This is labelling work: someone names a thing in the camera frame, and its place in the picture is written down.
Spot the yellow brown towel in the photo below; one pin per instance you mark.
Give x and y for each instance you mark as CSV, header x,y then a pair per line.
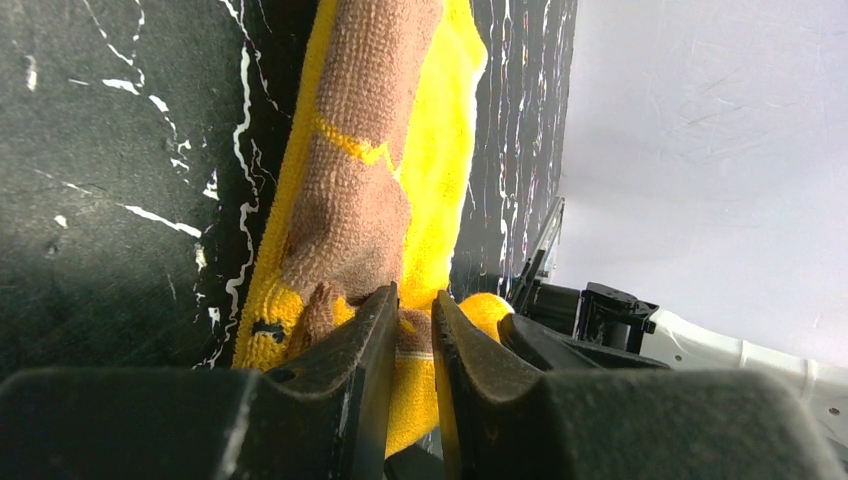
x,y
371,189

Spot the aluminium rail frame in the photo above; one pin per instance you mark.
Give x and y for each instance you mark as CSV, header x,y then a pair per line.
x,y
541,262

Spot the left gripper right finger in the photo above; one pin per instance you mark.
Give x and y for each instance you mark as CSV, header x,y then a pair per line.
x,y
493,411

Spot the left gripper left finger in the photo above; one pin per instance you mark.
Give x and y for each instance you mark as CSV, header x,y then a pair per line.
x,y
323,414

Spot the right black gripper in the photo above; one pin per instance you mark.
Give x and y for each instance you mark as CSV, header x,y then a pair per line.
x,y
598,314

